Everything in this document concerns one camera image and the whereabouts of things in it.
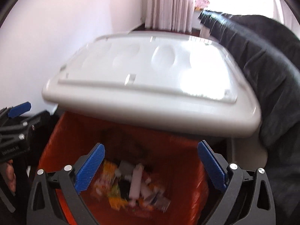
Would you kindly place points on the left hand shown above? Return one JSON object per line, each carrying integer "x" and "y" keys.
{"x": 11, "y": 177}

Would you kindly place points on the orange trash bin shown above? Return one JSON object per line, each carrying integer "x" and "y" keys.
{"x": 170, "y": 165}

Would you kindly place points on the white plastic storage box lid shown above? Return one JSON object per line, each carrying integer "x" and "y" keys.
{"x": 164, "y": 81}

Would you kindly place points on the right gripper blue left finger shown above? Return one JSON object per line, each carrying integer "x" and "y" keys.
{"x": 44, "y": 206}

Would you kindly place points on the white foam cylinder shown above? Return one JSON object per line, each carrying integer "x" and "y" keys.
{"x": 136, "y": 182}

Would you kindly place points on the folded pink quilt stack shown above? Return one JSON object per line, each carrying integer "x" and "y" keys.
{"x": 201, "y": 4}

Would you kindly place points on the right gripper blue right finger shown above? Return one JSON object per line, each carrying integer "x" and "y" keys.
{"x": 245, "y": 196}

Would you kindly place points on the pink patterned curtain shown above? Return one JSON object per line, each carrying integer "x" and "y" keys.
{"x": 170, "y": 15}

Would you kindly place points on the white bed frame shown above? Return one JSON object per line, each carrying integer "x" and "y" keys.
{"x": 204, "y": 32}

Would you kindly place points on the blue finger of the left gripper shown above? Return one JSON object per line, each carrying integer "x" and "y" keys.
{"x": 19, "y": 110}

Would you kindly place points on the dark bed blanket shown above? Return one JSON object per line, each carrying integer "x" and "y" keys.
{"x": 267, "y": 52}

